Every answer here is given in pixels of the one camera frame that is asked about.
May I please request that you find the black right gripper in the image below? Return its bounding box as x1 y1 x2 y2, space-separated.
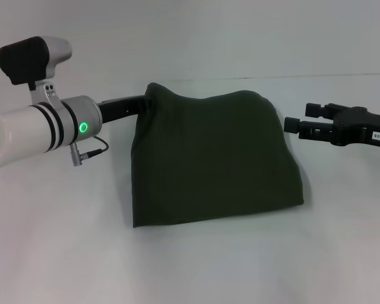
284 103 380 153

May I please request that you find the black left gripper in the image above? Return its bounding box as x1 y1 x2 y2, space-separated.
96 94 150 125

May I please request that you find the dark green t-shirt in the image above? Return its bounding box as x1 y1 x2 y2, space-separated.
129 82 305 229

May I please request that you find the left gripper cable with plugs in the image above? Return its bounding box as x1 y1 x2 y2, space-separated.
69 136 110 166

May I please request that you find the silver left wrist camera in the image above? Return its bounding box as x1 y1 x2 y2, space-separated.
0 35 73 105

